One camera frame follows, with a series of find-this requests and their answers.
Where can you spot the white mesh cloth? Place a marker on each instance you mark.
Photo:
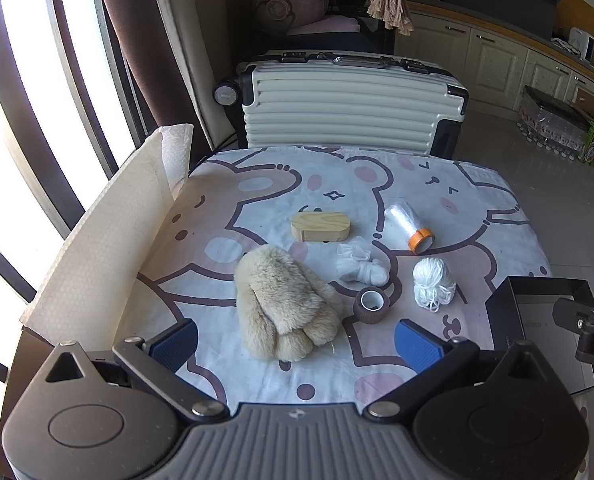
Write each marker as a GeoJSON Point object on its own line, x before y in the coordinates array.
{"type": "Point", "coordinates": [364, 270]}

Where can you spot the pink plush pillow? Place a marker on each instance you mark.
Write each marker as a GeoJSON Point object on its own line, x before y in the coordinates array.
{"type": "Point", "coordinates": [289, 0]}

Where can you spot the dark window frame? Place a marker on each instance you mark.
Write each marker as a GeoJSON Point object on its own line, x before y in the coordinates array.
{"type": "Point", "coordinates": [69, 55]}

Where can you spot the brown curtain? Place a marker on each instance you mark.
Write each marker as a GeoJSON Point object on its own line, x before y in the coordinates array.
{"type": "Point", "coordinates": [137, 35]}

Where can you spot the oval wooden box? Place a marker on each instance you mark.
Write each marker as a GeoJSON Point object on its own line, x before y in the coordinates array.
{"type": "Point", "coordinates": [321, 225]}

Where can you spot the plastic film roll orange core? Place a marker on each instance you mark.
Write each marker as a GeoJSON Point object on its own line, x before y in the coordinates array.
{"type": "Point", "coordinates": [404, 222]}

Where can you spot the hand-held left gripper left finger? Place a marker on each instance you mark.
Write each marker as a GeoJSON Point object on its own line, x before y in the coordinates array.
{"type": "Point", "coordinates": [174, 345]}

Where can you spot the white yarn ball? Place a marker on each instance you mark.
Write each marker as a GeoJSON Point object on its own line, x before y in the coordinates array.
{"type": "Point", "coordinates": [432, 277]}

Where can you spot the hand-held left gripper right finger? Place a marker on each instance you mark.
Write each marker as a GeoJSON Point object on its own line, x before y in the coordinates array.
{"type": "Point", "coordinates": [417, 345]}

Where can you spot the black cardboard box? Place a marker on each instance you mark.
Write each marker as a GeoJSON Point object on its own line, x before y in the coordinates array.
{"type": "Point", "coordinates": [527, 320]}

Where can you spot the pack of water bottles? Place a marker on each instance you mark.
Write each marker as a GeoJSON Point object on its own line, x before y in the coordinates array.
{"type": "Point", "coordinates": [552, 122]}

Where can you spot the white countertop appliance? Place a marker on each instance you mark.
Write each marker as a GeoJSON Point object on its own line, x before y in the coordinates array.
{"type": "Point", "coordinates": [579, 42]}

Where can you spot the bear printed blanket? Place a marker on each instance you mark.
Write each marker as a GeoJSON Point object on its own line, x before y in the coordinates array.
{"type": "Point", "coordinates": [277, 195]}

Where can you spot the beige fluffy plush toy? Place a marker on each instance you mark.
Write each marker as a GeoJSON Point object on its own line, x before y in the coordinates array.
{"type": "Point", "coordinates": [282, 305]}

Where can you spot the white paper towel sheet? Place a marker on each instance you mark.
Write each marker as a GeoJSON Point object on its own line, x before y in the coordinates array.
{"type": "Point", "coordinates": [102, 240]}

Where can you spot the pink cushion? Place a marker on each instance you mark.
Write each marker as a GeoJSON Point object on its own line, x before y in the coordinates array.
{"type": "Point", "coordinates": [327, 24]}

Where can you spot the cream kitchen cabinet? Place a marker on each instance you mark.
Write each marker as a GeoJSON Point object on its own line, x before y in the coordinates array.
{"type": "Point", "coordinates": [497, 55]}

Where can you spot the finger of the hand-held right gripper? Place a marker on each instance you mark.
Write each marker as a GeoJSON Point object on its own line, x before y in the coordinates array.
{"type": "Point", "coordinates": [577, 314]}

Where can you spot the white ribbed suitcase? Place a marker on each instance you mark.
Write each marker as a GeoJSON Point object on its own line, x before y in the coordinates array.
{"type": "Point", "coordinates": [347, 105]}

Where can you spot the brown tape roll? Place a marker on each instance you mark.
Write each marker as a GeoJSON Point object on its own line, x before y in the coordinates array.
{"type": "Point", "coordinates": [364, 312]}

